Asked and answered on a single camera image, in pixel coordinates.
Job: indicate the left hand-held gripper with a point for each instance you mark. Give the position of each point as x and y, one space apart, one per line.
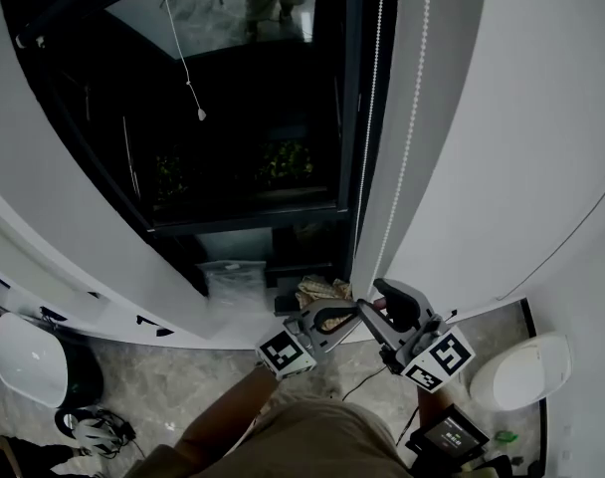
287 354

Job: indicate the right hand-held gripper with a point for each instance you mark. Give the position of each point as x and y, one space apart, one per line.
439 359

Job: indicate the person's right forearm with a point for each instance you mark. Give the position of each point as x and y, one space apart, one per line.
437 406

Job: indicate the person's left forearm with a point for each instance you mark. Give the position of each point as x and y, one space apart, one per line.
228 406

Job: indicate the person's right hand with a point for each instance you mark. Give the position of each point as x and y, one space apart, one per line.
380 305

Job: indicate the beige crumpled cloth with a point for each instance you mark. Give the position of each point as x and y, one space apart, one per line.
317 289

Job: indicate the small black box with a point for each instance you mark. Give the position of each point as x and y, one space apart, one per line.
287 304

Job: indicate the clear plastic bag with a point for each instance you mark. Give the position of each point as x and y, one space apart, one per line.
233 282

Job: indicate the person's beige shirt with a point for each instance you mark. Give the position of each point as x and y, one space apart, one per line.
292 441

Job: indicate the black wrist-mounted screen device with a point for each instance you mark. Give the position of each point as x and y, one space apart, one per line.
449 438

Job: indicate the white toilet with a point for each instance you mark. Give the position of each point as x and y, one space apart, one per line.
524 374

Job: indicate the green plant outside window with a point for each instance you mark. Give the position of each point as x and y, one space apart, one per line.
170 177
285 165

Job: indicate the small green object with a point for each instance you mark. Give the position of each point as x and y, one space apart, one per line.
506 436

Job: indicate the dark window pane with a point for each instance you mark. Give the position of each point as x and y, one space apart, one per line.
208 117

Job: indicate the white bathtub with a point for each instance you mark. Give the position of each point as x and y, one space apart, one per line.
29 356

